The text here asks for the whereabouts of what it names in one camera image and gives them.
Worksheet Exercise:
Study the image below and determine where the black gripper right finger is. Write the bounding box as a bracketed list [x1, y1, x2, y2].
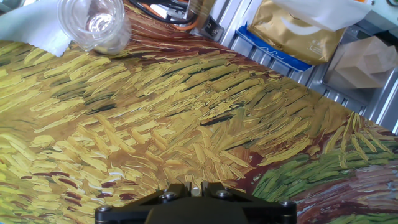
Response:
[201, 182, 298, 224]

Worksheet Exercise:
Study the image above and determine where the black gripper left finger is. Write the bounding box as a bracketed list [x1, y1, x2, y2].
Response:
[95, 182, 192, 224]

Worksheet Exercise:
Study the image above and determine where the clear glass beaker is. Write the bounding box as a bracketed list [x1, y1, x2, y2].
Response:
[57, 0, 133, 56]

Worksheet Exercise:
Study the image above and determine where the painted wheatfield tablecloth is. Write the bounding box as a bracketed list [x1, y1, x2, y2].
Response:
[0, 1, 398, 224]

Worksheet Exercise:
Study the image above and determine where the blue tissue pack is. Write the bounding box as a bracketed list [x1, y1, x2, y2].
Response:
[235, 23, 313, 73]

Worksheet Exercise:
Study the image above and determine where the light wooden block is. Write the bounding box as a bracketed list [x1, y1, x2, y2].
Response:
[334, 35, 398, 90]

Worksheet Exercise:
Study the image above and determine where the gold tissue pack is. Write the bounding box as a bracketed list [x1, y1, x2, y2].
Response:
[247, 0, 348, 66]

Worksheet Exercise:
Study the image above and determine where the white pulled-out tissue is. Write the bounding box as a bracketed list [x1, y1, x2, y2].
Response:
[272, 0, 373, 33]

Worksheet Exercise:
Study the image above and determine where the white paper sheet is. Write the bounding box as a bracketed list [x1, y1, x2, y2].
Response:
[0, 0, 73, 57]

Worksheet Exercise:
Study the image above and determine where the black mounting bracket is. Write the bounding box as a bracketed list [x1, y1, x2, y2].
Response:
[198, 15, 225, 43]

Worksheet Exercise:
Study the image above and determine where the black camera cable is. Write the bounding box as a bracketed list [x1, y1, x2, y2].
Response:
[129, 0, 200, 26]

